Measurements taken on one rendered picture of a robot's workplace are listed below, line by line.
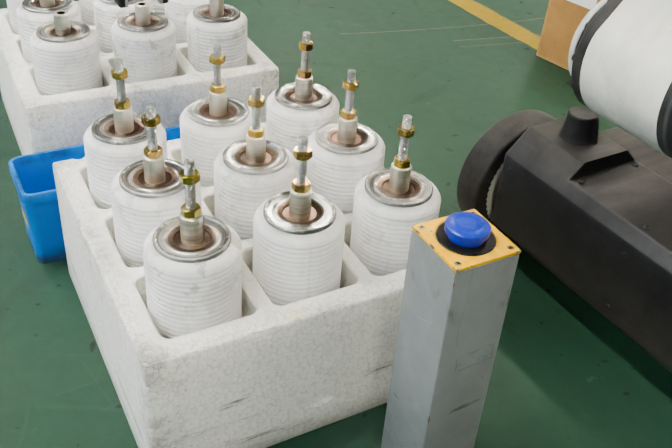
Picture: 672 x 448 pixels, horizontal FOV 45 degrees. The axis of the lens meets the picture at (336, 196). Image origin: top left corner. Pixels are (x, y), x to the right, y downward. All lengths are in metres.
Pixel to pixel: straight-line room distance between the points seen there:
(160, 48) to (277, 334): 0.58
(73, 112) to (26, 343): 0.35
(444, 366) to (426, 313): 0.05
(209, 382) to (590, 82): 0.49
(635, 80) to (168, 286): 0.49
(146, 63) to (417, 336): 0.67
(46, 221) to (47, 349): 0.19
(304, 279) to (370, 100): 0.84
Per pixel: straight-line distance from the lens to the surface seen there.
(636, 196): 1.09
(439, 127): 1.56
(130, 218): 0.88
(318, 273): 0.83
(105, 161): 0.97
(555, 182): 1.10
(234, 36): 1.30
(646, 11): 0.86
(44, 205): 1.15
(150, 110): 0.85
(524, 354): 1.09
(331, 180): 0.96
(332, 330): 0.86
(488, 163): 1.17
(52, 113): 1.24
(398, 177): 0.88
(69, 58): 1.24
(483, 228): 0.71
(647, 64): 0.83
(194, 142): 1.01
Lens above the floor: 0.73
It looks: 34 degrees down
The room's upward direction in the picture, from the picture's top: 4 degrees clockwise
